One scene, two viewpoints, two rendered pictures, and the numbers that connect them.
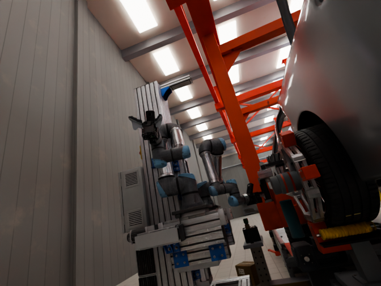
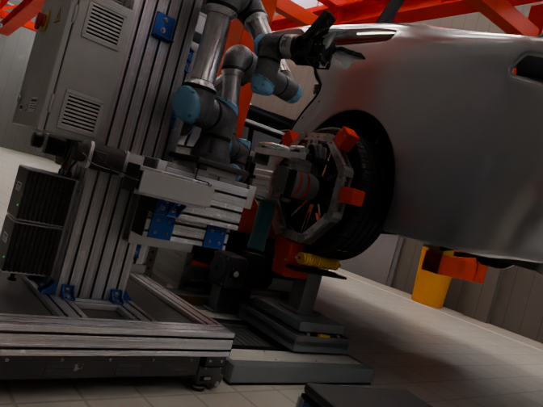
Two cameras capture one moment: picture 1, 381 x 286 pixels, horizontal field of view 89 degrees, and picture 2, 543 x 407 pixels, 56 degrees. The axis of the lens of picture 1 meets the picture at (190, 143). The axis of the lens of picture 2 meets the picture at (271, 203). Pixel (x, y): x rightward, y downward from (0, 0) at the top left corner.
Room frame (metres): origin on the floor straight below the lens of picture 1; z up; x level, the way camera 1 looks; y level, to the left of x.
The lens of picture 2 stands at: (-0.07, 1.38, 0.74)
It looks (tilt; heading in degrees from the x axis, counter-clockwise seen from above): 0 degrees down; 309
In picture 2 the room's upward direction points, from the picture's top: 15 degrees clockwise
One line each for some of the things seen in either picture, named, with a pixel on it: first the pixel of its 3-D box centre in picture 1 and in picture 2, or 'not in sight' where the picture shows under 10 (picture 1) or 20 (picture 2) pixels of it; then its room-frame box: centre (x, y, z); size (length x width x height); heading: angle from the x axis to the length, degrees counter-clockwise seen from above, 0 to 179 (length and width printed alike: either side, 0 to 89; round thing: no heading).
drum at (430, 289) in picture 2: not in sight; (434, 275); (2.25, -4.95, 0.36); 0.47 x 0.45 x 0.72; 78
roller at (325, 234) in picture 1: (343, 230); (318, 261); (1.28, -0.75, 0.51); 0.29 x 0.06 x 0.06; 75
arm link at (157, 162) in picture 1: (162, 157); (267, 78); (1.06, 0.18, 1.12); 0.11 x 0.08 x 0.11; 94
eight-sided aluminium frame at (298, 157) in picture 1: (297, 180); (306, 186); (1.42, -0.68, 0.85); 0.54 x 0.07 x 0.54; 165
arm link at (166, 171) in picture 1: (163, 158); (211, 49); (1.32, 0.21, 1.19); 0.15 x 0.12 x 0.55; 94
